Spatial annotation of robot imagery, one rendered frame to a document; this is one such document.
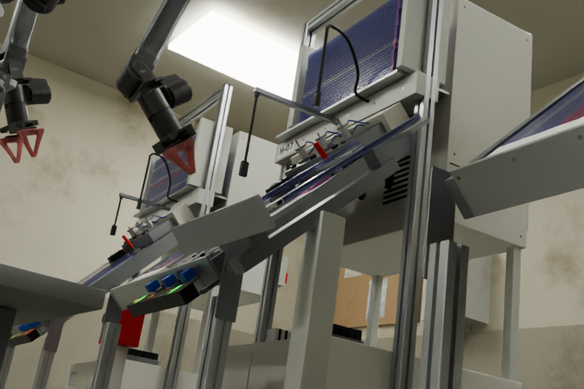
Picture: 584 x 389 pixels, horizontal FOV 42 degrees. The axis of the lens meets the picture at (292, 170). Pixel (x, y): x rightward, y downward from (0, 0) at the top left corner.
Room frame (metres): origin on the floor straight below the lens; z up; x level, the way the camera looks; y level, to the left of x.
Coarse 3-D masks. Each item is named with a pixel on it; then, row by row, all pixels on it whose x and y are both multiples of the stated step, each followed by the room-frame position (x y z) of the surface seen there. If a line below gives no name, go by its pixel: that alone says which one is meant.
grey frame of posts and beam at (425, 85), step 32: (384, 96) 1.97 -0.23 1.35; (416, 96) 1.87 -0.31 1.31; (288, 128) 2.53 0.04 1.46; (320, 128) 2.27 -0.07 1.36; (288, 160) 2.48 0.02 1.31; (416, 160) 1.87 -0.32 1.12; (416, 192) 1.86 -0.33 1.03; (416, 224) 1.86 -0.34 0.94; (416, 256) 1.87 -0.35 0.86; (416, 288) 1.87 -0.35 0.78; (224, 320) 1.64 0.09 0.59; (256, 320) 2.54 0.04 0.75; (416, 320) 1.87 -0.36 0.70; (224, 352) 1.63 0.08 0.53; (96, 384) 2.27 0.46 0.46
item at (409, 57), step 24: (336, 0) 2.34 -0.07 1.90; (360, 0) 2.26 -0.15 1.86; (408, 0) 1.85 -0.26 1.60; (312, 24) 2.48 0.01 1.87; (408, 24) 1.85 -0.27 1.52; (312, 48) 2.38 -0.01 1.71; (408, 48) 1.85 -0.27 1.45; (408, 72) 1.88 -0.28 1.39; (312, 120) 2.27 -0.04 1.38; (288, 144) 2.45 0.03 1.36; (240, 288) 1.64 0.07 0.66; (120, 312) 2.32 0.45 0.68; (216, 312) 1.61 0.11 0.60; (288, 336) 2.11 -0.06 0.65; (336, 336) 1.99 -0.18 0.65; (360, 336) 2.03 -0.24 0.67
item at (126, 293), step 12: (192, 264) 1.73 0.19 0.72; (204, 264) 1.69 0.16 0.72; (156, 276) 1.93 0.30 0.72; (204, 276) 1.72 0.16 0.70; (216, 276) 1.68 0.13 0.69; (120, 288) 2.17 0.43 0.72; (132, 288) 2.10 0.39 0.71; (144, 288) 2.04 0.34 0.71; (168, 288) 1.92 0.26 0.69; (120, 300) 2.23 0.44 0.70; (132, 300) 2.16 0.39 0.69
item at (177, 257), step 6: (180, 252) 2.23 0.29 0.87; (168, 258) 2.27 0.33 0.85; (174, 258) 2.17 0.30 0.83; (180, 258) 2.10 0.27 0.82; (162, 264) 2.20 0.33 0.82; (168, 264) 2.10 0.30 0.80; (174, 264) 2.09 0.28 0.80; (150, 270) 2.22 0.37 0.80; (156, 270) 2.12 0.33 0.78; (162, 270) 2.07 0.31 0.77; (144, 276) 2.16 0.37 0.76
